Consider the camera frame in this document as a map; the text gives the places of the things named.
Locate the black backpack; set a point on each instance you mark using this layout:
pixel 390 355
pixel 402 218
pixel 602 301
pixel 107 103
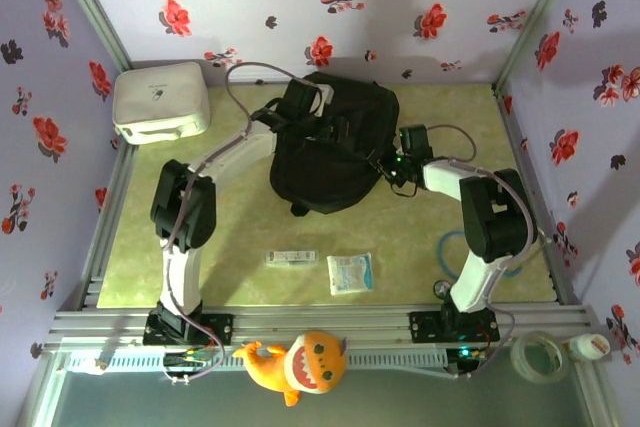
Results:
pixel 320 182

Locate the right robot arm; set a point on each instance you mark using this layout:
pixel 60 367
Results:
pixel 470 287

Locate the white blue tissue packet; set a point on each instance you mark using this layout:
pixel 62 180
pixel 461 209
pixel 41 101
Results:
pixel 350 274

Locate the blue tube stethoscope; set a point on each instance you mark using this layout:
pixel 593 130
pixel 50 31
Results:
pixel 440 289

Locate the white zip pouch case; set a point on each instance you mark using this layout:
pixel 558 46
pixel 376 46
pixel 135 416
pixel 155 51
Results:
pixel 150 97

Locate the small circuit board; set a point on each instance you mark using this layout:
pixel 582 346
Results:
pixel 190 359
pixel 465 353

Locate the orange shark plush toy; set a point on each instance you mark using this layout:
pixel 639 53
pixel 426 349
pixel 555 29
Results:
pixel 305 362

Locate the clear tape roll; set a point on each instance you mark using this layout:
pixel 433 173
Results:
pixel 520 359

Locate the small white bottle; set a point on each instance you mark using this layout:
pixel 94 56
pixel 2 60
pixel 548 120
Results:
pixel 592 347

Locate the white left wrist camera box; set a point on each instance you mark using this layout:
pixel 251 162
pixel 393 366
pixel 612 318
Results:
pixel 323 98

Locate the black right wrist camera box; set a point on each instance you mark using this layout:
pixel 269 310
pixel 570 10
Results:
pixel 416 141

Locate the aluminium side frame rail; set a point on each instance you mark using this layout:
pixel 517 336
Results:
pixel 112 207
pixel 509 117

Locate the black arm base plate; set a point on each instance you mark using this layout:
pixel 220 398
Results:
pixel 425 327
pixel 220 329

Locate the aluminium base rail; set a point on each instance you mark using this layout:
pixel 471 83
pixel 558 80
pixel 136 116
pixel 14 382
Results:
pixel 325 319

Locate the aluminium corner frame post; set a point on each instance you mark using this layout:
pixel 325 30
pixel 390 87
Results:
pixel 539 12
pixel 90 9

